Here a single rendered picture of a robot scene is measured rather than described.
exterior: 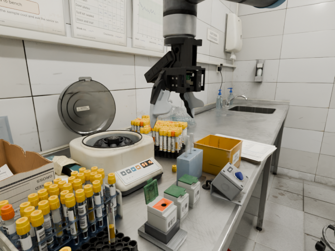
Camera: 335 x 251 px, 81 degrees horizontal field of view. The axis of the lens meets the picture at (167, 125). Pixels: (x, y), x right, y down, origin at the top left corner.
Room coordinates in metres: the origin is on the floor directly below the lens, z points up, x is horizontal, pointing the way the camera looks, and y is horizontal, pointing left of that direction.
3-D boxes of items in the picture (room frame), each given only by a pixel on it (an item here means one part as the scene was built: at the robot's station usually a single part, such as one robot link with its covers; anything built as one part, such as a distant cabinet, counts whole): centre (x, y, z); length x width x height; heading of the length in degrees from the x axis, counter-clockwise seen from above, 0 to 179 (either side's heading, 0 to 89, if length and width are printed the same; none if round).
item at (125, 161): (0.64, 0.17, 0.94); 0.30 x 0.24 x 0.12; 47
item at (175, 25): (0.48, -0.03, 1.30); 0.08 x 0.08 x 0.05
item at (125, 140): (0.65, 0.19, 0.97); 0.15 x 0.15 x 0.07
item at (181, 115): (1.30, -0.09, 0.94); 0.20 x 0.17 x 0.14; 118
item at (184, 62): (0.48, -0.03, 1.22); 0.09 x 0.08 x 0.12; 44
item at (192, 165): (0.56, -0.07, 0.93); 0.10 x 0.07 x 0.10; 148
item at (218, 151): (0.67, -0.18, 0.93); 0.13 x 0.13 x 0.10; 53
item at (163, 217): (0.35, 0.01, 0.92); 0.05 x 0.04 x 0.06; 55
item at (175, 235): (0.35, 0.01, 0.89); 0.09 x 0.05 x 0.04; 55
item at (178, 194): (0.41, -0.02, 0.91); 0.05 x 0.04 x 0.07; 56
